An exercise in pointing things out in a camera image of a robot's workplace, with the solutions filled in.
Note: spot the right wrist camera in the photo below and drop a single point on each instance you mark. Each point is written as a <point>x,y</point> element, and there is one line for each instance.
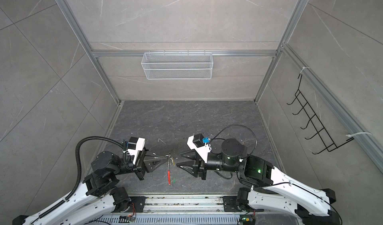
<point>201,145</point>

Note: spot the white wire mesh basket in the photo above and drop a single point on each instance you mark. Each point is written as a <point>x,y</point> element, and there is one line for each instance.
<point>177,65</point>

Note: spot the black wire hook rack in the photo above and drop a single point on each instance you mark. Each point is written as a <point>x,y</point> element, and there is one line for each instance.
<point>313,120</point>

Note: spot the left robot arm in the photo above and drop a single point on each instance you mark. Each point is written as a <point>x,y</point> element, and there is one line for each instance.
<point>97,193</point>

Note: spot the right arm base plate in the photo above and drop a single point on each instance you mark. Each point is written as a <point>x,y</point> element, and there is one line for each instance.
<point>237,204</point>

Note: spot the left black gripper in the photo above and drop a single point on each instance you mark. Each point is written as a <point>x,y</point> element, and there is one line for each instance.
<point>147,163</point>

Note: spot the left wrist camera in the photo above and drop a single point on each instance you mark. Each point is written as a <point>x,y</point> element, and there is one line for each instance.
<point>132,148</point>

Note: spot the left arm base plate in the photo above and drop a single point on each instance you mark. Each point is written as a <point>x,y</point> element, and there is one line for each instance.
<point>135,203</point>

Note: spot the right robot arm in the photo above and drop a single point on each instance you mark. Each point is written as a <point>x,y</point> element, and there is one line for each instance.
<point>265,187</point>

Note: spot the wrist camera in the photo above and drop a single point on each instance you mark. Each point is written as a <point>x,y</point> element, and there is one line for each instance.
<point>201,145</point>
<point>132,148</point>

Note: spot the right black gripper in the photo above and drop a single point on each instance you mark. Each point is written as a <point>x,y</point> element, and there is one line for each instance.
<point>199,166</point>

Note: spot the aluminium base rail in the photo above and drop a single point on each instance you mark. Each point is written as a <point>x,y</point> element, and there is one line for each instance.
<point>192,210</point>

